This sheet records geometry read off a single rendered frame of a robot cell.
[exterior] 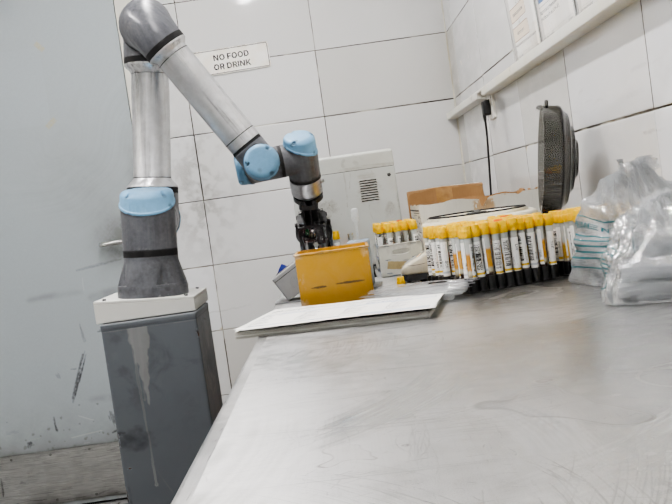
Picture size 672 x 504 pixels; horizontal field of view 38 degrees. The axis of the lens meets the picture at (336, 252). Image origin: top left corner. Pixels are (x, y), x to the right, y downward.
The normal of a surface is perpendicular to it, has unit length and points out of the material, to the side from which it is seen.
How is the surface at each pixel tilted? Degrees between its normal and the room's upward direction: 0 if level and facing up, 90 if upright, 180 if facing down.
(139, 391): 90
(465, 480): 0
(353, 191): 90
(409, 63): 90
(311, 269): 90
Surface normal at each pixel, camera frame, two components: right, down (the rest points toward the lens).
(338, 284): -0.01, 0.05
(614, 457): -0.14, -0.99
